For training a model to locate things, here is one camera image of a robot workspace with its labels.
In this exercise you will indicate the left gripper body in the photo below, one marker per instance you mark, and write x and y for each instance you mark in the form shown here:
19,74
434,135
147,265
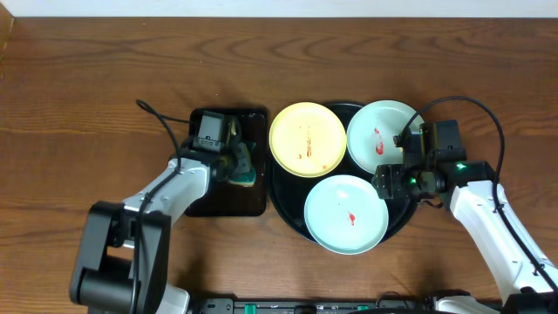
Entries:
237,153

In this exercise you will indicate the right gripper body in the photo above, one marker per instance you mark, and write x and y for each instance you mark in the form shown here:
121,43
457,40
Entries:
403,183

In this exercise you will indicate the green yellow sponge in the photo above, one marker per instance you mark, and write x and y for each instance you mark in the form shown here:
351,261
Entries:
243,179

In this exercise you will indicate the light blue plate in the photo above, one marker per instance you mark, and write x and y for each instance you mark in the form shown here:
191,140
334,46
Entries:
371,131
344,214

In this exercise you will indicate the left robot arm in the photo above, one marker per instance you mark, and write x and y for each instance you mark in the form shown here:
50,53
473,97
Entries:
122,261

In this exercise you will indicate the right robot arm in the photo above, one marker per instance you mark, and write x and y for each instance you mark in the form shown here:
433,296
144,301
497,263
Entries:
526,279

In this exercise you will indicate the black rectangular water tray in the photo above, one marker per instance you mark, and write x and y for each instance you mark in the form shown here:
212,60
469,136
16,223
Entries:
224,198

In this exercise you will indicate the black round tray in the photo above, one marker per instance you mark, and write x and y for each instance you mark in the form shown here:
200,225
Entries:
288,193

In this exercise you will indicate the yellow plate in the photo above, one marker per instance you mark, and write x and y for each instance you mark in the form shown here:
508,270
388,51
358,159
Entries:
307,139

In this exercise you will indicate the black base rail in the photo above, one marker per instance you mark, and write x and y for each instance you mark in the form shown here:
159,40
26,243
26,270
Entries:
390,304

